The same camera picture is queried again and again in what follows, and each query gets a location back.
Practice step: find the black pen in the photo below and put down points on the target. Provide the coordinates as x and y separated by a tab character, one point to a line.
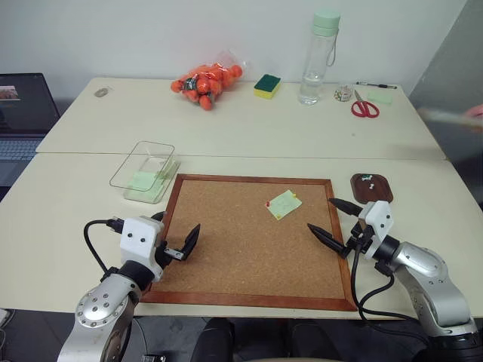
377	85

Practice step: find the green notes stack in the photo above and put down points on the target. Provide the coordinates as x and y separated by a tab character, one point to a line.
145	183

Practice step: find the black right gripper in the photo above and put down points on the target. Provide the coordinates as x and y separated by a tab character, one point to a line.
360	237

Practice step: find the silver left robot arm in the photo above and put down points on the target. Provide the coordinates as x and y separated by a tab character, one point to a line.
100	301

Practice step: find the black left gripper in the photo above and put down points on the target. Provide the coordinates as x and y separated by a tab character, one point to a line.
162	256

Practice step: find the green sticky note pad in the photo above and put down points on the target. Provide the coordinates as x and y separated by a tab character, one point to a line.
380	97

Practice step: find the clear plastic pushpin container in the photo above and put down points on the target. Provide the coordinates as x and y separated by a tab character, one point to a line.
342	94

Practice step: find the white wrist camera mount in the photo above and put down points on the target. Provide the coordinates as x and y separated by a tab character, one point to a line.
139	241
379	222

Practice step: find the clear plastic box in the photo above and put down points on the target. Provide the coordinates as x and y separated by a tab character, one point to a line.
130	177

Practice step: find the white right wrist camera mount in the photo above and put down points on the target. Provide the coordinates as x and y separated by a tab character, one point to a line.
379	222

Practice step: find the dark rounded shape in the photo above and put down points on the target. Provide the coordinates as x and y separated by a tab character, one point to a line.
213	341
313	341

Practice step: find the dark laptop computer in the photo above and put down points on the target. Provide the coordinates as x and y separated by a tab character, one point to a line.
22	120

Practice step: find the green sticky note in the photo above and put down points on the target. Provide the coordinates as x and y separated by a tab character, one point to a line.
285	204

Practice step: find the dark wooden tray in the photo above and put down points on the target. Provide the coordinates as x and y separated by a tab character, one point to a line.
371	192

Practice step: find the bag of orange fruits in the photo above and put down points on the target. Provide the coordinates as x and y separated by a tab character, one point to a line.
205	84

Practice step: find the small clear tape roll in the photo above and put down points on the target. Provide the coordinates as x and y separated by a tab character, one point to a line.
101	92

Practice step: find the wood-framed cork board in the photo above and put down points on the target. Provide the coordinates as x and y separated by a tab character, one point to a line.
241	256

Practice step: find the clear bottle green lid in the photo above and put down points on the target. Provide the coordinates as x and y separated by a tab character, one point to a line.
315	64

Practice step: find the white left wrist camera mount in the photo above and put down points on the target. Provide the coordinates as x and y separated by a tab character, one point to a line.
139	241

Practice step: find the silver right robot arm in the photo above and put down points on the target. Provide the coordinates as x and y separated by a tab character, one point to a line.
434	279

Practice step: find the yellow green sponge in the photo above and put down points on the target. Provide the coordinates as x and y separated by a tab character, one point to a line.
267	87

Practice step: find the blurred pale stick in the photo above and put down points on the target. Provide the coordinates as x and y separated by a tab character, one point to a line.
449	117

